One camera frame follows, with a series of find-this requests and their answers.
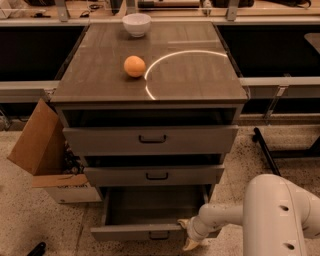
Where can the grey drawer cabinet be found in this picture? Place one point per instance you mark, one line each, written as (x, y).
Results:
(189, 81)

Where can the black object on floor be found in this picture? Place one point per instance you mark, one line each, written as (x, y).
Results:
(38, 250)

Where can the orange fruit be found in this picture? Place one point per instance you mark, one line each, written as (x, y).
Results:
(134, 66)

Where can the grey drawer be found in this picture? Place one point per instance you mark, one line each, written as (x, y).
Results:
(156, 140)
(148, 212)
(154, 175)

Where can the open cardboard box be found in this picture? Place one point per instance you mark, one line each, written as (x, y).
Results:
(41, 151)

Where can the metal rail bracket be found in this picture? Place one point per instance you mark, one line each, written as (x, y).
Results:
(277, 96)

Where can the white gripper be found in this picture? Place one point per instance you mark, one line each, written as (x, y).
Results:
(194, 229)

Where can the black stand base bar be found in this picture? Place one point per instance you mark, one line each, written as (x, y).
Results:
(258, 138)

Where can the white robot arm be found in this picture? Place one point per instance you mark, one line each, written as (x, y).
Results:
(276, 215)

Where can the white bowl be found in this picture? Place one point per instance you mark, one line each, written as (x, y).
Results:
(137, 24)

